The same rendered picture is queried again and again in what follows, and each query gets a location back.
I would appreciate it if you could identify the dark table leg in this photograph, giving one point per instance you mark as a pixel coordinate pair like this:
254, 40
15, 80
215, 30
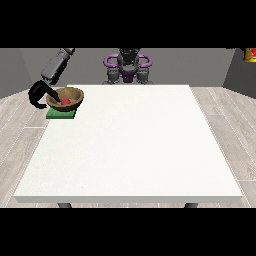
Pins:
64, 205
191, 205

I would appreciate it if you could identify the brown wooden bowl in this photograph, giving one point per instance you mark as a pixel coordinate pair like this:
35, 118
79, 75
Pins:
74, 97

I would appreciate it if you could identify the green square pad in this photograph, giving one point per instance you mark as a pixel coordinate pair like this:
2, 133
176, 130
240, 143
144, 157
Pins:
60, 115

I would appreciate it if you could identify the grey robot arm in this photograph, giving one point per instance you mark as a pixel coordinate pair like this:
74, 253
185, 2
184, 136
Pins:
56, 66

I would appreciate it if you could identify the grey robot trunk purple rings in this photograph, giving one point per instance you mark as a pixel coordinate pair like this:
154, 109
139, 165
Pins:
127, 71

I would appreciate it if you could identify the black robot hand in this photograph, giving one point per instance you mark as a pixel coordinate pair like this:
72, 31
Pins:
37, 90

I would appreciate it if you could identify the small red ball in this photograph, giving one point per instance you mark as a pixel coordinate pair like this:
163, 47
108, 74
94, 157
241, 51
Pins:
66, 101

